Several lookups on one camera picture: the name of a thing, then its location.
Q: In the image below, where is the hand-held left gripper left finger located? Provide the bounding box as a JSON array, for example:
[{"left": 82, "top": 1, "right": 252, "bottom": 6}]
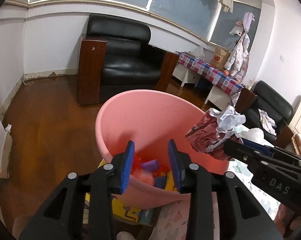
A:
[{"left": 19, "top": 140, "right": 136, "bottom": 240}]

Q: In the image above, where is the table with checkered cloth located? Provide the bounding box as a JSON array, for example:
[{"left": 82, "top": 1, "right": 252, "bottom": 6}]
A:
[{"left": 177, "top": 51, "right": 244, "bottom": 107}]

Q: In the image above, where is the pink plastic bucket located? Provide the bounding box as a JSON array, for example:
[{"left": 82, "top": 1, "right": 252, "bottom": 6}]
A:
[{"left": 95, "top": 90, "right": 230, "bottom": 209}]

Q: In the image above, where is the white wall cable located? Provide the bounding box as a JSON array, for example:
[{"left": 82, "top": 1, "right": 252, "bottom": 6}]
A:
[{"left": 21, "top": 4, "right": 34, "bottom": 86}]

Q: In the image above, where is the hanging patterned jacket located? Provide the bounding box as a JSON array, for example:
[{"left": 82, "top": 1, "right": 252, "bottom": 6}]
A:
[{"left": 224, "top": 32, "right": 250, "bottom": 80}]

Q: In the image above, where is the large black leather armchair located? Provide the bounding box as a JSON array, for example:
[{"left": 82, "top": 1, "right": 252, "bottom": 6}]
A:
[{"left": 77, "top": 13, "right": 179, "bottom": 106}]

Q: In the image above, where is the maroon and white paper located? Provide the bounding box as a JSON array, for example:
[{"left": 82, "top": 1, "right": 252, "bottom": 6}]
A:
[{"left": 185, "top": 105, "right": 246, "bottom": 161}]

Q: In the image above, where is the white low table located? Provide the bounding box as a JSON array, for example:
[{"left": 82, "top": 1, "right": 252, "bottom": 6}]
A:
[{"left": 172, "top": 63, "right": 231, "bottom": 105}]

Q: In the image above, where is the yellow wrapper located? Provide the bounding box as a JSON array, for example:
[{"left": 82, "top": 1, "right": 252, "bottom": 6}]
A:
[{"left": 164, "top": 170, "right": 178, "bottom": 192}]

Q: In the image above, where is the small black leather armchair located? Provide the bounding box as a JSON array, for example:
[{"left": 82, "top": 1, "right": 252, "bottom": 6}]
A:
[{"left": 236, "top": 80, "right": 294, "bottom": 143}]

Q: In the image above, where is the cardboard box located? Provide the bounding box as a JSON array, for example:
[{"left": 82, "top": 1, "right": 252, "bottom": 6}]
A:
[{"left": 210, "top": 47, "right": 231, "bottom": 70}]

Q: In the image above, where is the red plastic grid piece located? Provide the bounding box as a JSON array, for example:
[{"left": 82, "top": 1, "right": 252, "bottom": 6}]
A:
[{"left": 131, "top": 154, "right": 148, "bottom": 173}]

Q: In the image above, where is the clear plastic bag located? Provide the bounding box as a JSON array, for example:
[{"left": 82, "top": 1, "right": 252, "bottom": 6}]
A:
[{"left": 190, "top": 45, "right": 206, "bottom": 58}]

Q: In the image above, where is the white plastic bag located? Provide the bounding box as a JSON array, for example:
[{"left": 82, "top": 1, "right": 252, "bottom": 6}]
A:
[{"left": 245, "top": 127, "right": 265, "bottom": 143}]

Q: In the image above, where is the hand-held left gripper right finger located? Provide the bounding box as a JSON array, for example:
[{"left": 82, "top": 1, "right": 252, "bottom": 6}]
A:
[{"left": 168, "top": 139, "right": 283, "bottom": 240}]

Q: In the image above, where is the patterned cloth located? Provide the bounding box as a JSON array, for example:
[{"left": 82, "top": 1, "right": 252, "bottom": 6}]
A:
[{"left": 258, "top": 108, "right": 276, "bottom": 135}]

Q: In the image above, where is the hanging lilac garment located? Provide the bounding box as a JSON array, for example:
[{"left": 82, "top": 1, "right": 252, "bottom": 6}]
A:
[{"left": 229, "top": 12, "right": 256, "bottom": 36}]

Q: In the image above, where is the purple plastic piece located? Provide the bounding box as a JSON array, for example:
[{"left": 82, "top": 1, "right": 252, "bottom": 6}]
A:
[{"left": 140, "top": 159, "right": 159, "bottom": 172}]

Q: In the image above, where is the floral bed sheet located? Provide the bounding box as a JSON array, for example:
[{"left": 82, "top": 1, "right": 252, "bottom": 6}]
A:
[{"left": 150, "top": 125, "right": 282, "bottom": 240}]

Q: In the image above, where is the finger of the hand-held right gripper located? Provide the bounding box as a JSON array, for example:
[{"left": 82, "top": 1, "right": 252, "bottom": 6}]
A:
[
  {"left": 223, "top": 139, "right": 301, "bottom": 173},
  {"left": 240, "top": 137, "right": 301, "bottom": 167}
]

